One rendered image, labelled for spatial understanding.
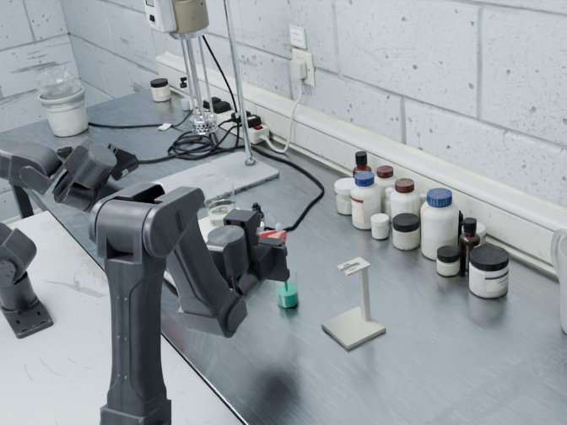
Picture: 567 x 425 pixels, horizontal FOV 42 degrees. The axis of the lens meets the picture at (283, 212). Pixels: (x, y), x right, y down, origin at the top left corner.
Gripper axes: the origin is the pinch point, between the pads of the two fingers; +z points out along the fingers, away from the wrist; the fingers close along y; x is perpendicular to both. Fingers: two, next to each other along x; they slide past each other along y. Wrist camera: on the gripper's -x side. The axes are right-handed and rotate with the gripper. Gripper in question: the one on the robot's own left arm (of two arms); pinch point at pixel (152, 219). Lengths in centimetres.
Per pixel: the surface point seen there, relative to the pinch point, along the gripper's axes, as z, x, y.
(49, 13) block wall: 45, -34, 234
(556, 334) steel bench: 39, -16, -63
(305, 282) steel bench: 23.2, -2.5, -22.2
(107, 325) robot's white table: -3.6, 20.1, -7.8
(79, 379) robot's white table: -10.9, 26.3, -19.0
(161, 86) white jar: 43, -25, 101
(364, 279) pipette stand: 17.1, -9.8, -40.2
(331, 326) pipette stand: 18.4, 0.3, -37.2
